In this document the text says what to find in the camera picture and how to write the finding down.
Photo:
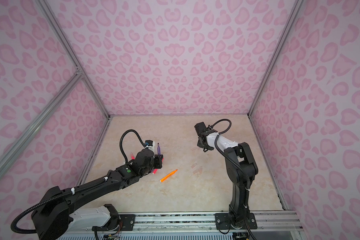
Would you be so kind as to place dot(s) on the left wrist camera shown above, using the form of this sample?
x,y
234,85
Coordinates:
x,y
151,145

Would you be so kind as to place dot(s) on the purple pen group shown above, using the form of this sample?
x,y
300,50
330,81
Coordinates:
x,y
159,149

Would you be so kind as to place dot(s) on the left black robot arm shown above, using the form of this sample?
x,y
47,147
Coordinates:
x,y
52,219

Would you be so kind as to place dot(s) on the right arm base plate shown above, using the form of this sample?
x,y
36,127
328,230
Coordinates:
x,y
224,221

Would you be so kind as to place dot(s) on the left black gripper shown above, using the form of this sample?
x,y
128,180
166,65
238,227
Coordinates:
x,y
159,161

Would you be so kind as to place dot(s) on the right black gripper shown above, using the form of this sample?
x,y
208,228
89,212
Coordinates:
x,y
199,144

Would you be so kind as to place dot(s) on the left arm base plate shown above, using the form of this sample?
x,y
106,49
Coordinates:
x,y
123,222

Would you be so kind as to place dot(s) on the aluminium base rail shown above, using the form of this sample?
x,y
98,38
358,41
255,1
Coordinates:
x,y
272,225

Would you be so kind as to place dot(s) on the orange pen right group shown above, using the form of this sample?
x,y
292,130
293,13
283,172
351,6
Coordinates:
x,y
168,176

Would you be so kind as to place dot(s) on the diagonal aluminium frame bar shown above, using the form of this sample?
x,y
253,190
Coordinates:
x,y
11,155

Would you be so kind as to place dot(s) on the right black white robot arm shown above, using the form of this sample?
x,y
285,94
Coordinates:
x,y
240,165

